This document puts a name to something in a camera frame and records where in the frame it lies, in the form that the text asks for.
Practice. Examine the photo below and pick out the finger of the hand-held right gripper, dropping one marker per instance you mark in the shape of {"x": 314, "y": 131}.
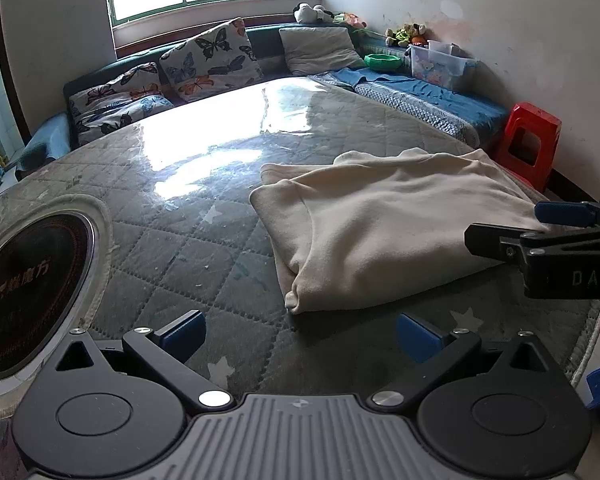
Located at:
{"x": 565, "y": 213}
{"x": 495, "y": 242}

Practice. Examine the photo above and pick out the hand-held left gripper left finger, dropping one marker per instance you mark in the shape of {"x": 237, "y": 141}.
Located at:
{"x": 185, "y": 336}

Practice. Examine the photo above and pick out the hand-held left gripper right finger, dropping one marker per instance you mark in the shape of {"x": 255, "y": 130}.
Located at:
{"x": 420, "y": 339}

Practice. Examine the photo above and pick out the cream sweatshirt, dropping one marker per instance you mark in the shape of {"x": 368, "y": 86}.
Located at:
{"x": 390, "y": 220}

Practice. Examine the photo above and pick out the grey quilted star table cover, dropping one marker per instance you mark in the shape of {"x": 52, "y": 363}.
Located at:
{"x": 190, "y": 240}

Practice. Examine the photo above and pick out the red plastic stool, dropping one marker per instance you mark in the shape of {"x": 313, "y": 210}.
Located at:
{"x": 530, "y": 120}

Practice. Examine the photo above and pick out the blue bed sheet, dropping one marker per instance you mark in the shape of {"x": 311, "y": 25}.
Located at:
{"x": 455, "y": 102}

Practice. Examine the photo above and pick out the grey patterned mattress pad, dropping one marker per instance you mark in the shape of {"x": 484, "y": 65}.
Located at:
{"x": 410, "y": 105}

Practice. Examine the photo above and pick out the round black induction cooktop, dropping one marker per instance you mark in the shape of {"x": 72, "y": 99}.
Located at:
{"x": 30, "y": 290}

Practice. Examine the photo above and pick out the clear plastic storage box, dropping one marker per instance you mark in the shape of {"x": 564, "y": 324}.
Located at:
{"x": 442, "y": 67}

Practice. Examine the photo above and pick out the green plastic bowl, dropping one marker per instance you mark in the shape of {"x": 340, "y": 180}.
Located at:
{"x": 382, "y": 62}

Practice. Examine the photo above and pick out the green plush toy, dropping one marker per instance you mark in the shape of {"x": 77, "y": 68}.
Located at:
{"x": 397, "y": 37}

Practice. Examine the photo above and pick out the brown teddy bear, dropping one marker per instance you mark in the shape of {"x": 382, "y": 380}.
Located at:
{"x": 414, "y": 30}

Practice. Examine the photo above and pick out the blue armrest cover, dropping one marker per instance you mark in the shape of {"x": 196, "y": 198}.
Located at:
{"x": 45, "y": 142}

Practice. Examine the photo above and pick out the butterfly print cushion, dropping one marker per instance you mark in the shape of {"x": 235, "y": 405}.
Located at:
{"x": 120, "y": 105}
{"x": 210, "y": 60}

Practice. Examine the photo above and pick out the grey cushion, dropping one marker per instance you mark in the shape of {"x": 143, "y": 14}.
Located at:
{"x": 320, "y": 50}

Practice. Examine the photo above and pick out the colourful plush toy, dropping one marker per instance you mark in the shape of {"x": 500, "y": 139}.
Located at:
{"x": 352, "y": 20}

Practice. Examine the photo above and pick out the panda plush toy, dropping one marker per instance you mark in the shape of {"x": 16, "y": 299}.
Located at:
{"x": 312, "y": 12}

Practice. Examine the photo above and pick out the dark teal sofa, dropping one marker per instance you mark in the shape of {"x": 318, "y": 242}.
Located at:
{"x": 267, "y": 47}

